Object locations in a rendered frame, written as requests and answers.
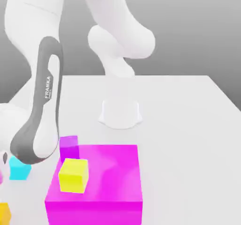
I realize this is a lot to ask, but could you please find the small purple cube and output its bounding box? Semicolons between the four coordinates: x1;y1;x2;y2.
59;136;80;164

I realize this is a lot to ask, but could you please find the small yellow cube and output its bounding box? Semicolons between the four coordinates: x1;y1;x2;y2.
58;158;89;194

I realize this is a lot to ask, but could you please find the small cyan cube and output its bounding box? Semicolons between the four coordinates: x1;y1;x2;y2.
9;155;32;181

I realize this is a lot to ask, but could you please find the small orange cube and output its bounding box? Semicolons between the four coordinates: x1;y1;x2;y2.
0;202;12;225

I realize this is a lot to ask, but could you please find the large magenta box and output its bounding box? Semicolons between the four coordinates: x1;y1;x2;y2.
44;144;143;225

